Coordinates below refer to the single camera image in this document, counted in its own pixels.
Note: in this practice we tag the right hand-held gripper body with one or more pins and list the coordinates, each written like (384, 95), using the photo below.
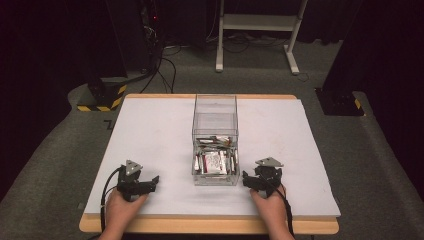
(268, 176)

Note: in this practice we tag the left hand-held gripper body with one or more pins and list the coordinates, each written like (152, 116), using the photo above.
(129, 185)

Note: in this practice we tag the person's left hand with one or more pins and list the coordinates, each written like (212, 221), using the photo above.
(121, 210)

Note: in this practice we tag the person's right hand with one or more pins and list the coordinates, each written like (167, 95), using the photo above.
(271, 210)

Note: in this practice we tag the pile of silver foil packets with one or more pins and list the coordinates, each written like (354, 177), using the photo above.
(215, 161)

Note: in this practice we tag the white foam board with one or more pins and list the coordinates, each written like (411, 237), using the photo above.
(160, 140)

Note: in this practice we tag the black floor tape mark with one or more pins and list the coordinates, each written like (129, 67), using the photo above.
(109, 125)

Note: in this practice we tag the wooden table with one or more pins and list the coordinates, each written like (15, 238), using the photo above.
(200, 226)

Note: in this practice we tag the clear plastic box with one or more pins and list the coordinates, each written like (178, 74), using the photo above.
(215, 116)

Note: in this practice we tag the black yellow striped stand base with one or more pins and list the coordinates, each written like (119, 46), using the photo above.
(104, 96)

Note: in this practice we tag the black square stand base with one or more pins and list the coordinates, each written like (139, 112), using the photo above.
(338, 101)

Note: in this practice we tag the dark curtain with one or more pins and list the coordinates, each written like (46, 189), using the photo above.
(386, 60)
(46, 66)

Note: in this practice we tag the black computer tower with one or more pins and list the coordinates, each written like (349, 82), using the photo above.
(150, 33)

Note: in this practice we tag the white metal stand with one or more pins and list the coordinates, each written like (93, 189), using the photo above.
(258, 22)

